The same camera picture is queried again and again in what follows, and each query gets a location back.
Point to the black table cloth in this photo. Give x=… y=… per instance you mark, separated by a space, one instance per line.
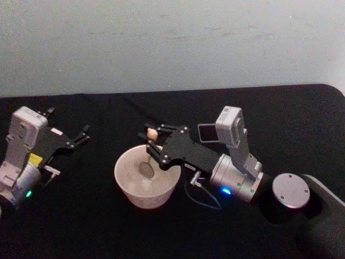
x=94 y=229

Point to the small spoon with beige knob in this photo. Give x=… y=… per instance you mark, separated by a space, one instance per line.
x=152 y=134

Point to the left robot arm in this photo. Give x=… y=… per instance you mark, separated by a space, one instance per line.
x=25 y=129

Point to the white round bowl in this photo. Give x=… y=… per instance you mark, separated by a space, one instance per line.
x=145 y=197

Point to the pale wall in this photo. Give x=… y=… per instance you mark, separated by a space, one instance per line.
x=161 y=40

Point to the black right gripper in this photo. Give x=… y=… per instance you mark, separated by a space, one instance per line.
x=186 y=151

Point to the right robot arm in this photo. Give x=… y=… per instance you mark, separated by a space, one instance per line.
x=289 y=190

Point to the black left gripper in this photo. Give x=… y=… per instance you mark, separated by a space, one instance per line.
x=52 y=144

